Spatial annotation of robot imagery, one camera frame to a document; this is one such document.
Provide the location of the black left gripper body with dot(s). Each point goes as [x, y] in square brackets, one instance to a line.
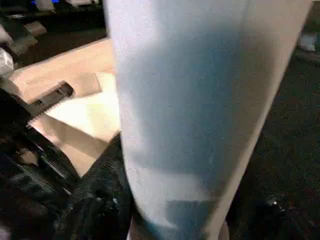
[35, 190]

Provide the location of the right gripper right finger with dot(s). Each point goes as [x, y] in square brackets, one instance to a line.
[280, 220]

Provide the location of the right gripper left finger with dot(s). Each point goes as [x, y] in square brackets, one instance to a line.
[100, 200]

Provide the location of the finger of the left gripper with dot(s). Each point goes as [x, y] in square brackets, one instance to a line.
[52, 97]

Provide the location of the white plastic table top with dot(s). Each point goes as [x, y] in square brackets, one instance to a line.
[75, 65]

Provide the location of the white plastic table leg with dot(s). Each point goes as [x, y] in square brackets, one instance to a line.
[200, 100]

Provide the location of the black work mat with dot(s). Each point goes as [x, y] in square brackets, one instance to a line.
[295, 125]

